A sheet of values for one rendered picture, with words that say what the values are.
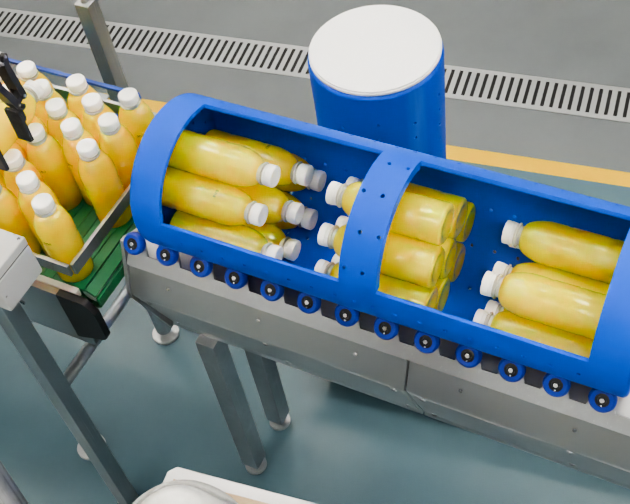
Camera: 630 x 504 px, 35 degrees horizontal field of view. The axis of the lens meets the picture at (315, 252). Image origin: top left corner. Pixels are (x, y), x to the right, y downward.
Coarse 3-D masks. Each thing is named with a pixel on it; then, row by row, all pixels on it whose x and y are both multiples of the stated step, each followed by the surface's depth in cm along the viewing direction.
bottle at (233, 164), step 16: (176, 144) 172; (192, 144) 171; (208, 144) 170; (224, 144) 170; (176, 160) 172; (192, 160) 171; (208, 160) 169; (224, 160) 168; (240, 160) 167; (256, 160) 168; (208, 176) 171; (224, 176) 169; (240, 176) 168; (256, 176) 168
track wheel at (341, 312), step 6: (342, 306) 172; (336, 312) 173; (342, 312) 173; (348, 312) 172; (354, 312) 172; (336, 318) 173; (342, 318) 173; (348, 318) 172; (354, 318) 172; (342, 324) 173; (348, 324) 173
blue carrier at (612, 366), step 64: (192, 128) 182; (256, 128) 184; (320, 128) 168; (320, 192) 185; (384, 192) 154; (448, 192) 173; (512, 192) 166; (256, 256) 164; (320, 256) 182; (512, 256) 172; (448, 320) 152
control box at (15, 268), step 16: (0, 240) 175; (16, 240) 174; (0, 256) 173; (16, 256) 174; (32, 256) 178; (0, 272) 171; (16, 272) 176; (32, 272) 180; (0, 288) 173; (16, 288) 177; (0, 304) 177; (16, 304) 178
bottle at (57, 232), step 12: (36, 216) 181; (48, 216) 180; (60, 216) 181; (36, 228) 181; (48, 228) 180; (60, 228) 181; (72, 228) 184; (48, 240) 182; (60, 240) 183; (72, 240) 185; (48, 252) 186; (60, 252) 185; (72, 252) 186; (60, 276) 192; (72, 276) 191; (84, 276) 192
